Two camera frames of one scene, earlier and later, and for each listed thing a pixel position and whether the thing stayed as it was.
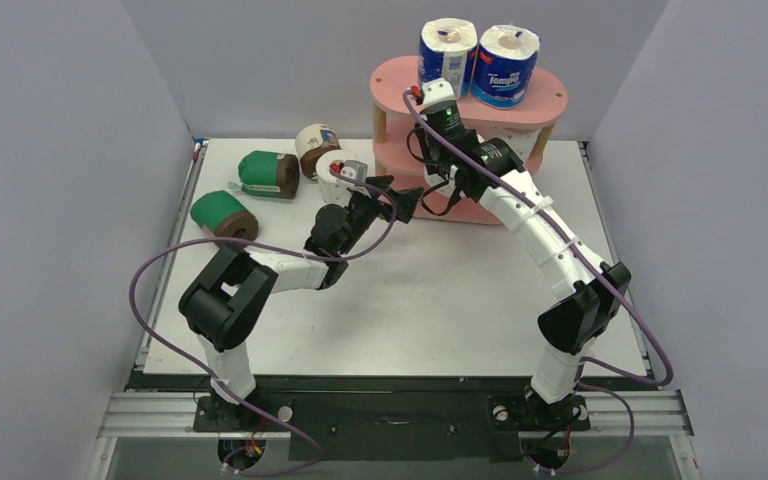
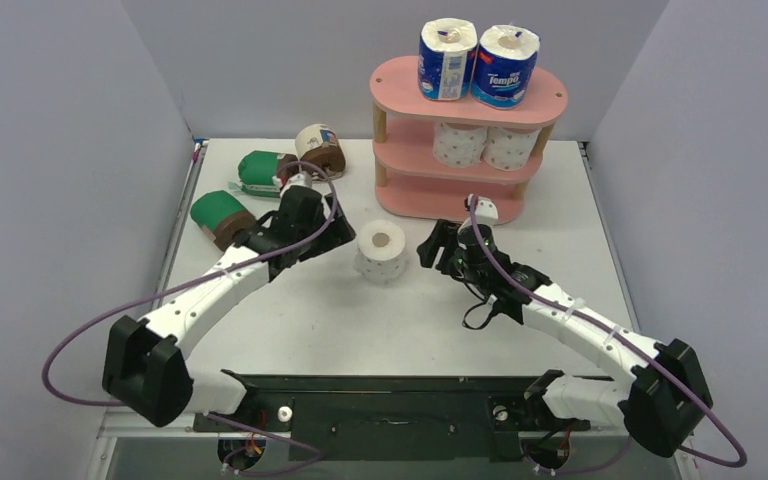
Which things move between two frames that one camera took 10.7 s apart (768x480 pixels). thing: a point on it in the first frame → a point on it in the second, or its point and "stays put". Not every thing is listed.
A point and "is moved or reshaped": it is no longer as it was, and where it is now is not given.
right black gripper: (449, 118) → (449, 245)
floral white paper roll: (447, 187) is moved or reshaped
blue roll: (504, 65) stays put
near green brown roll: (222, 216) stays put
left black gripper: (383, 211) → (338, 232)
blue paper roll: (447, 50) stays put
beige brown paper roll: (313, 140) stays put
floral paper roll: (333, 189) → (380, 252)
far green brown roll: (268, 174) stays put
